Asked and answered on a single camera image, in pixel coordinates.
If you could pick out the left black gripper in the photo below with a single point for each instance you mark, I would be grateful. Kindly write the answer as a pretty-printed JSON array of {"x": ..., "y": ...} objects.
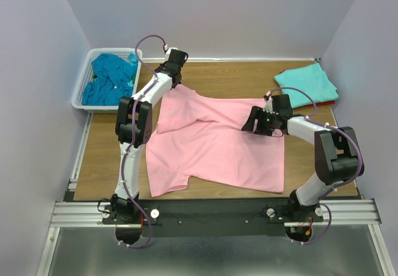
[{"x": 163, "y": 65}]

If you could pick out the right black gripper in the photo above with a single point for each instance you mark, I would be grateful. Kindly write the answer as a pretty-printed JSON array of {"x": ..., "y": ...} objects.
[{"x": 256, "y": 114}]

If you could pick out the pink t shirt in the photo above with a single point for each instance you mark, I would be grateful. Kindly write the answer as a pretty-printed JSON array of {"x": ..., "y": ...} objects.
[{"x": 201, "y": 137}]

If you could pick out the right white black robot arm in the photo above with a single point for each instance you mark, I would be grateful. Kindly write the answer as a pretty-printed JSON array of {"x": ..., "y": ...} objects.
[{"x": 337, "y": 157}]

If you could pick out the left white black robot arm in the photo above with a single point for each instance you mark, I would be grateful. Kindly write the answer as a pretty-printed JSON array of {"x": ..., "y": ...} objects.
[{"x": 134, "y": 129}]

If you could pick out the light teal cloth in basket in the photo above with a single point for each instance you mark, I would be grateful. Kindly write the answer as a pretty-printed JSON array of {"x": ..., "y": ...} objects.
[{"x": 132, "y": 59}]

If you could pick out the folded teal t shirt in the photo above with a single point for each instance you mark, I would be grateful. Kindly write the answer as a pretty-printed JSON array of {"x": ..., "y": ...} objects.
[{"x": 312, "y": 80}]

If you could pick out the blue t shirt in basket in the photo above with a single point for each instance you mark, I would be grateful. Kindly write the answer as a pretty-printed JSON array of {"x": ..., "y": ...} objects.
[{"x": 112, "y": 79}]

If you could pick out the white plastic basket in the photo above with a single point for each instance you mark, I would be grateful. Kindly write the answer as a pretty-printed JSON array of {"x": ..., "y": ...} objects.
[{"x": 85, "y": 77}]

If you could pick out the folded red t shirt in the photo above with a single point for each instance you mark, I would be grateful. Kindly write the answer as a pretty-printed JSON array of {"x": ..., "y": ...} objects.
[{"x": 322, "y": 103}]

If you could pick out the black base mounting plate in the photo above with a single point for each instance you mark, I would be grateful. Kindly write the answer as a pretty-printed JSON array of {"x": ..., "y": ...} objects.
[{"x": 209, "y": 218}]

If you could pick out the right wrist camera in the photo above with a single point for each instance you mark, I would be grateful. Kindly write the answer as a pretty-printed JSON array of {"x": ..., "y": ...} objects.
[{"x": 268, "y": 108}]

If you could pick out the aluminium frame rail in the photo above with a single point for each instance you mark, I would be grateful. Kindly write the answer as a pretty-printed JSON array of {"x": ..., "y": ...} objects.
[{"x": 76, "y": 215}]

